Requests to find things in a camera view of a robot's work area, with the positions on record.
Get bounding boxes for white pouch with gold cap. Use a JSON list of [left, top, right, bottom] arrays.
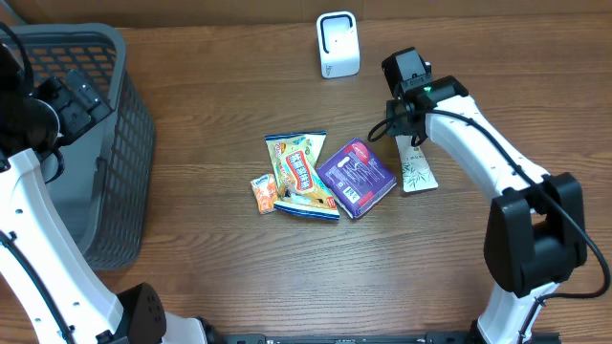
[[395, 136, 438, 193]]

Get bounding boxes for red purple snack packet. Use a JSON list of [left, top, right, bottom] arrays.
[[317, 138, 397, 220]]

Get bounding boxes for yellow red snack bag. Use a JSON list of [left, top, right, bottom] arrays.
[[265, 131, 339, 221]]

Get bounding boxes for small orange snack packet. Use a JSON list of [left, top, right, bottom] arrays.
[[251, 174, 278, 214]]

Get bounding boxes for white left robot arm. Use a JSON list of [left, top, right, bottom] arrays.
[[1, 45, 210, 343]]

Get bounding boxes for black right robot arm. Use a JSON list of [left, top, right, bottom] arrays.
[[378, 48, 587, 343]]

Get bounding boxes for white barcode scanner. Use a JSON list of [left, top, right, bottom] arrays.
[[316, 11, 361, 78]]

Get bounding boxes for grey plastic shopping basket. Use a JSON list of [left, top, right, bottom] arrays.
[[14, 23, 156, 270]]

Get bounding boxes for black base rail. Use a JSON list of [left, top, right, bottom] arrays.
[[209, 331, 563, 344]]

